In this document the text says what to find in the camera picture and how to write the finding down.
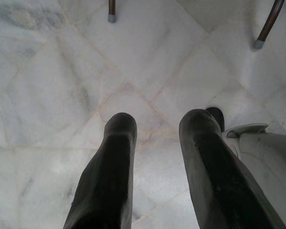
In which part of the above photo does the robot black left foot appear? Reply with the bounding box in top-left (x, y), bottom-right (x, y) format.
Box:
top-left (205, 107), bottom-right (225, 132)

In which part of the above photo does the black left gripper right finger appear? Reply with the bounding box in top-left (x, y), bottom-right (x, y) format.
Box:
top-left (179, 109), bottom-right (286, 229)

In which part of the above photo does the brown chair leg grey cap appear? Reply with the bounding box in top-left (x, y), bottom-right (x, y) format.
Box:
top-left (107, 0), bottom-right (117, 24)
top-left (254, 0), bottom-right (286, 52)

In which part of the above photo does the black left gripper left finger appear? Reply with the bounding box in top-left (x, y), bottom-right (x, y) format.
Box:
top-left (63, 112), bottom-right (137, 229)

